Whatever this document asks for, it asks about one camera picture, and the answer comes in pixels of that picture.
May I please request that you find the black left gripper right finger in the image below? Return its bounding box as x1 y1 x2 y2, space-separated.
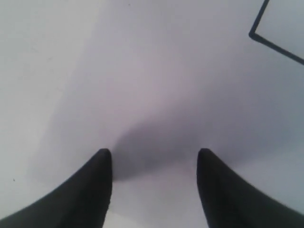
196 148 304 228

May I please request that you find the white paper sheet with square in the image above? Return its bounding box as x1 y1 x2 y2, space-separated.
0 0 304 228

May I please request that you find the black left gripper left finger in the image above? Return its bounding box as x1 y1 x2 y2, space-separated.
0 149 112 228

